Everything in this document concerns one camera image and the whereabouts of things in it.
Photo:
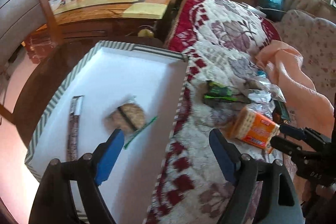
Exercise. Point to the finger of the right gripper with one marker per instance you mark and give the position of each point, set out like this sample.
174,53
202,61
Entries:
293,150
302,133

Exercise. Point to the white crumpled plastic bag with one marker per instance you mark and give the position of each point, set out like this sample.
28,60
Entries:
260,96

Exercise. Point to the peach quilted blanket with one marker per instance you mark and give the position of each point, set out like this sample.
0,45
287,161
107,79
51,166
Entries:
283,63

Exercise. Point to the wooden chair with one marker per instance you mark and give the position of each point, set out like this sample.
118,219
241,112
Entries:
19,18

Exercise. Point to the blue white candy packet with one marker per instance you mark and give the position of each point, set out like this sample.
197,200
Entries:
261,73

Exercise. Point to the long dark snack bar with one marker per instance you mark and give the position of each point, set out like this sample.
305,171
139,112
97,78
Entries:
73,128

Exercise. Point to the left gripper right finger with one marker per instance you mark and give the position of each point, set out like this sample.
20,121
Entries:
278,202

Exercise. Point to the floral sofa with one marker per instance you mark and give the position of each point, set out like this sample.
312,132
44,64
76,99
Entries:
314,38

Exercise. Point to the dark green snack packet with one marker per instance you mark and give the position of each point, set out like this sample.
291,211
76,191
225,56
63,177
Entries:
280,113

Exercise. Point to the green black mooncake packet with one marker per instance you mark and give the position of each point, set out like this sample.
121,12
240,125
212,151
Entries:
218,93

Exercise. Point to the green white striped box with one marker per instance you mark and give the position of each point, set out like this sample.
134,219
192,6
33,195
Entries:
109,75

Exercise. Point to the floral fleece blanket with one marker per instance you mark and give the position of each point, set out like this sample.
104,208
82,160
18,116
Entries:
220,39

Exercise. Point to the clear bag of nuts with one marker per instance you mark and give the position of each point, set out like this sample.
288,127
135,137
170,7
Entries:
261,83

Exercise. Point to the round cookie clear packet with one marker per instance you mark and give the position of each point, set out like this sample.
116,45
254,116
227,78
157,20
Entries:
130,118

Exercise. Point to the orange cracker pack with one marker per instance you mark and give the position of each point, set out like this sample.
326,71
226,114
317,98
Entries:
255,129

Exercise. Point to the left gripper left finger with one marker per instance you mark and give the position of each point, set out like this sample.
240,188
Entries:
54,201

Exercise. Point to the wooden coffee table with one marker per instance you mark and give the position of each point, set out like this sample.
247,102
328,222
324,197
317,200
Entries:
103,19

